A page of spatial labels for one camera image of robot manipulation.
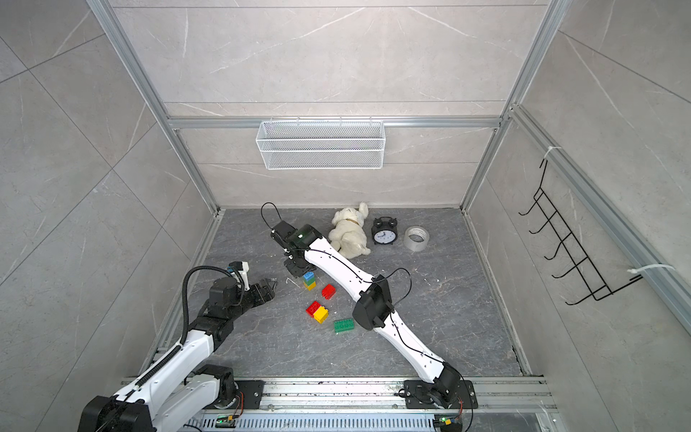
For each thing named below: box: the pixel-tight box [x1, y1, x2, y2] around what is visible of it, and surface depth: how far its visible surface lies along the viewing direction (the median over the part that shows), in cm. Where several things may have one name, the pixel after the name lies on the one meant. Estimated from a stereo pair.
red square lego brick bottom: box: [305, 300, 322, 318], surface depth 90 cm
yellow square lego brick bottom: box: [313, 306, 330, 324], surface depth 88 cm
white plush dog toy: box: [328, 201, 371, 260], surface depth 105 cm
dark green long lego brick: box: [332, 317, 356, 333], surface depth 87 cm
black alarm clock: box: [370, 216, 398, 245], surface depth 104 cm
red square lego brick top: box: [321, 283, 338, 300], surface depth 96 cm
